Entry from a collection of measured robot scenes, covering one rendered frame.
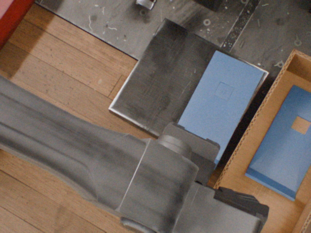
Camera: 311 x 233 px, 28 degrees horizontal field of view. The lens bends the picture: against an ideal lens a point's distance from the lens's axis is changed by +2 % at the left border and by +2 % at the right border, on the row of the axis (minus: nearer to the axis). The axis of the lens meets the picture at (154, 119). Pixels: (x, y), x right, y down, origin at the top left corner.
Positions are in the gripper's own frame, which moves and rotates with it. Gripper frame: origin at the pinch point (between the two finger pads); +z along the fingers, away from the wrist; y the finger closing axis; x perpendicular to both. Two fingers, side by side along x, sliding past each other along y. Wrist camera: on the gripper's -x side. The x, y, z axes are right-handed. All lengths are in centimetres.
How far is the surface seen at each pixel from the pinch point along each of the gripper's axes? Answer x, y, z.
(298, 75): -8.2, 12.2, 15.8
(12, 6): 31.4, 5.6, 6.9
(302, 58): -7.4, 15.3, 10.6
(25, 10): 31.3, 4.8, 11.2
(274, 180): -11.3, -0.8, 7.7
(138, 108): 9.7, 0.1, 7.2
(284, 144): -10.5, 3.6, 10.4
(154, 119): 7.0, -0.2, 7.1
